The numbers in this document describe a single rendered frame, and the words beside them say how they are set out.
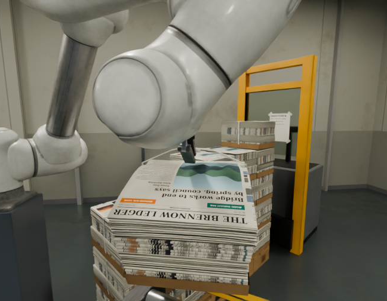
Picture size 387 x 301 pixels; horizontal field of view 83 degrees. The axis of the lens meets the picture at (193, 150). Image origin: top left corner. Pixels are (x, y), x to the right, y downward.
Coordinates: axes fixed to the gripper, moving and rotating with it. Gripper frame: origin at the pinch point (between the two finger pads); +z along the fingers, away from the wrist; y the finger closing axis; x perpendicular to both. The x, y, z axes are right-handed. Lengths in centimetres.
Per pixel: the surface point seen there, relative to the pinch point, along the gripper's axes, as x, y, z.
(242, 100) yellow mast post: 22, -37, 187
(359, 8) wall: 217, -223, 366
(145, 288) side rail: -13, 50, 0
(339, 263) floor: 115, 115, 152
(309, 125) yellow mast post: 79, -10, 149
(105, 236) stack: -49, 56, 39
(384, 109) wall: 277, -56, 379
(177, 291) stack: -15, 91, 55
